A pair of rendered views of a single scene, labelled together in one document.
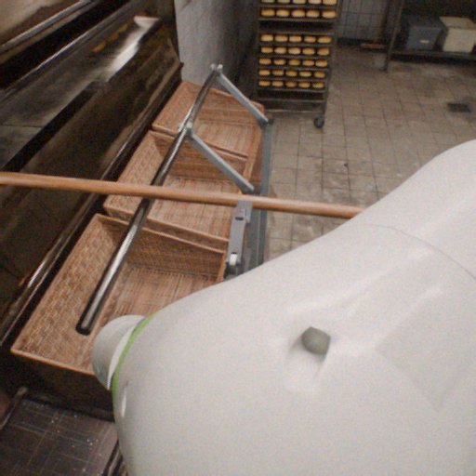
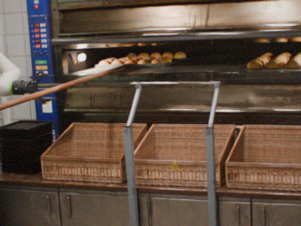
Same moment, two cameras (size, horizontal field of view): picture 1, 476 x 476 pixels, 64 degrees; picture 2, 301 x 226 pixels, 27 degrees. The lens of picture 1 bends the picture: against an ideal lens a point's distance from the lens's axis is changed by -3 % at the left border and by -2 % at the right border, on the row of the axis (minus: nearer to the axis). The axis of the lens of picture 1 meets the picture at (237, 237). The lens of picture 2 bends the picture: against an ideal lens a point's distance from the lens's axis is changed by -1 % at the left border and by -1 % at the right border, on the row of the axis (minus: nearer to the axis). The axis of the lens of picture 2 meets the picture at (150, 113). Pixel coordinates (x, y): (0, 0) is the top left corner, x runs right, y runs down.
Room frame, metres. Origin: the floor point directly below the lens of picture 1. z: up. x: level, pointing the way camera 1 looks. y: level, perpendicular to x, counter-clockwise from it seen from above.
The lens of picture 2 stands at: (1.88, -3.48, 1.63)
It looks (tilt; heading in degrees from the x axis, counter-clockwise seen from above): 10 degrees down; 102
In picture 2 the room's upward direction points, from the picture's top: 3 degrees counter-clockwise
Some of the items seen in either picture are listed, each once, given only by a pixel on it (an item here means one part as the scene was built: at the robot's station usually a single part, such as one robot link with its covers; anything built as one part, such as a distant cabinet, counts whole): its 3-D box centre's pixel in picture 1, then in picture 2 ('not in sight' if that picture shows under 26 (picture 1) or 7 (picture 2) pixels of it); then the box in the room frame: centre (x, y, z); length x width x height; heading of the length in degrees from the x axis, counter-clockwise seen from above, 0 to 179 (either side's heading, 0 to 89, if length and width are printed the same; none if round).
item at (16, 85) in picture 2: not in sight; (19, 87); (0.36, 0.02, 1.18); 0.12 x 0.06 x 0.09; 81
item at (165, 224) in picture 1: (186, 193); (184, 153); (1.31, 0.22, 0.72); 0.56 x 0.49 x 0.28; 172
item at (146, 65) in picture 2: not in sight; (138, 62); (0.85, 1.14, 1.20); 0.55 x 0.36 x 0.03; 171
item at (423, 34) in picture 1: (418, 32); not in sight; (4.90, -2.16, 0.35); 0.50 x 0.36 x 0.24; 171
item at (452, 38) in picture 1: (455, 34); not in sight; (4.84, -2.58, 0.35); 0.50 x 0.36 x 0.24; 172
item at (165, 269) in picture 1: (138, 308); (95, 150); (0.72, 0.31, 0.72); 0.56 x 0.49 x 0.28; 171
